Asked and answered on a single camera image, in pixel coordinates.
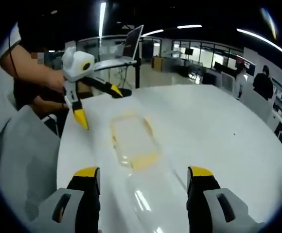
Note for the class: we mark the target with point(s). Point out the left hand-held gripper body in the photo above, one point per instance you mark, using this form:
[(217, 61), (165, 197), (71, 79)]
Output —
[(76, 65)]

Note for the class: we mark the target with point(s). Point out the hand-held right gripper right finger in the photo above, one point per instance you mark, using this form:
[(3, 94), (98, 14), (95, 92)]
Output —
[(204, 194)]

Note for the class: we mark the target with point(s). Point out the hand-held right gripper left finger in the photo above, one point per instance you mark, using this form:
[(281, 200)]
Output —
[(82, 194)]

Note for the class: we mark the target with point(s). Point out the person's left hand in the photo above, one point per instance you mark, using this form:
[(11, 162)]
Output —
[(56, 81)]

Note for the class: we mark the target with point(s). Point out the black stand pole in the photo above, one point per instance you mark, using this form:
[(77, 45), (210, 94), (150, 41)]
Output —
[(137, 75)]

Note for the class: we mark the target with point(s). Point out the open silver laptop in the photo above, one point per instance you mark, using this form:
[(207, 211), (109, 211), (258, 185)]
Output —
[(128, 48)]

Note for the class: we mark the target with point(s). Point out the brown cardboard box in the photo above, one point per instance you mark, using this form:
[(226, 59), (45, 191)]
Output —
[(160, 63)]

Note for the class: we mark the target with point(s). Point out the clear plastic bag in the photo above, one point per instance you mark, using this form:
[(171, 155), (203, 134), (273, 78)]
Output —
[(135, 142)]

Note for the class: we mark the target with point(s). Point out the grey mesh chair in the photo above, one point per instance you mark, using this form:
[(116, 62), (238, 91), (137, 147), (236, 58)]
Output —
[(22, 155)]

